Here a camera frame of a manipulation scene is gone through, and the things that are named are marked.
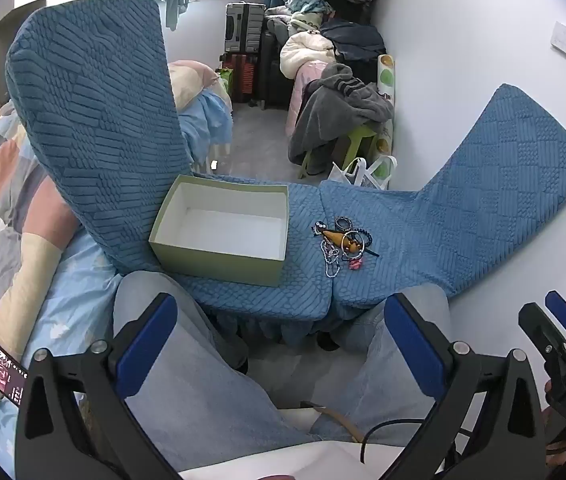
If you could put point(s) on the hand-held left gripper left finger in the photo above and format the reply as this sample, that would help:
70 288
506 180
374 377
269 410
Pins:
145 345

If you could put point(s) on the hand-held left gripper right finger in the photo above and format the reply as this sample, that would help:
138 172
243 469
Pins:
413 347

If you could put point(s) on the pink hair clip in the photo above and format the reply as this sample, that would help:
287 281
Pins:
355 263

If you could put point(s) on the green cardboard box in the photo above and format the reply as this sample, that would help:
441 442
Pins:
223 265

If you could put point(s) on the orange wooden hair clip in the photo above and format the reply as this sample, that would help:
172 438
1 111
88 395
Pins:
340 240

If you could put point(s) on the person's right hand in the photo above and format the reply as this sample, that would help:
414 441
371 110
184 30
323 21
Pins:
548 392

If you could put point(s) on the person's right leg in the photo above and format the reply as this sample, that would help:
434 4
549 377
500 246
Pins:
363 375

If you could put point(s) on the person's leg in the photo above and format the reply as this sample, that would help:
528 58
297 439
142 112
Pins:
363 375
203 385

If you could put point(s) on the person's left leg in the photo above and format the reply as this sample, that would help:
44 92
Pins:
203 385

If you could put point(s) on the light blue bedsheet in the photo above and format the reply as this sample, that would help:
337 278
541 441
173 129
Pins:
63 310

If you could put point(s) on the black beige patterned bangle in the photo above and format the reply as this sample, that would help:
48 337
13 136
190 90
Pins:
344 221

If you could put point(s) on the black hair stick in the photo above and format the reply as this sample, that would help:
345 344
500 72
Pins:
319 227

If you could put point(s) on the person's white shirt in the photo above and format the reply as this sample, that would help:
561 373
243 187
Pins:
273 462

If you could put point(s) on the white tote bag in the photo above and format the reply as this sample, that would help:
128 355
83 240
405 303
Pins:
363 172

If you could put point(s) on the green plastic stool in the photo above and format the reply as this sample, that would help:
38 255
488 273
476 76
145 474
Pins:
358 137

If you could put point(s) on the light blue blanket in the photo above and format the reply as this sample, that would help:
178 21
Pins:
208 120

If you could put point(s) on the grey fleece robe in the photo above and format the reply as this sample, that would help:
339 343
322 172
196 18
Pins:
333 105

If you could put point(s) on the pink beige pillow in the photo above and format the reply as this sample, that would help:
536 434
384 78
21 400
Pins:
188 82

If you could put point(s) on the white green dotted bag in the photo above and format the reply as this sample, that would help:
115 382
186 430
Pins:
386 80

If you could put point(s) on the green shopping bag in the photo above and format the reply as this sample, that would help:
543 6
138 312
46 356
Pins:
224 82

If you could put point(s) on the pink blanket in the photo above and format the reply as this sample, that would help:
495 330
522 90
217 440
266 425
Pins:
303 90

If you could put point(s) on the red suitcase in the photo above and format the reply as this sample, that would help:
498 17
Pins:
240 77

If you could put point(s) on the black suitcase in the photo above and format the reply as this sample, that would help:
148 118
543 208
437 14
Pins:
273 70

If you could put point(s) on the dark clothes pile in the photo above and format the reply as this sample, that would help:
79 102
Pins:
353 40

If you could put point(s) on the cream padded coat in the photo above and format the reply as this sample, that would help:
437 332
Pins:
305 52

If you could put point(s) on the grey suitcase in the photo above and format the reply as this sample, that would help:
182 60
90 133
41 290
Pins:
244 27

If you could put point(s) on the white wall switch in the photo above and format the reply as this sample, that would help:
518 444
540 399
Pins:
564 39

